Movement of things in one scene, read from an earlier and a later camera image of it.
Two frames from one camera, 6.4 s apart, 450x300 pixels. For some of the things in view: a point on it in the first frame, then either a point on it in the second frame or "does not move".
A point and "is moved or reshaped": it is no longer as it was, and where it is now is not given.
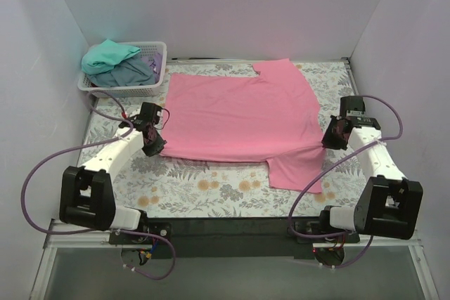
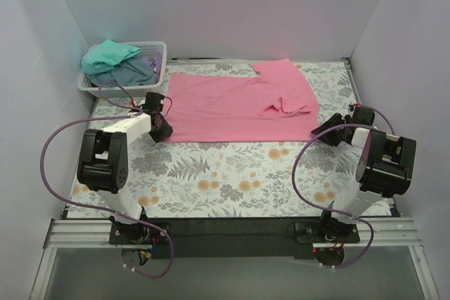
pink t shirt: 271,116 is moved or reshaped
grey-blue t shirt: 135,70 does not move
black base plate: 248,237 does not move
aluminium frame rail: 95,239 does not move
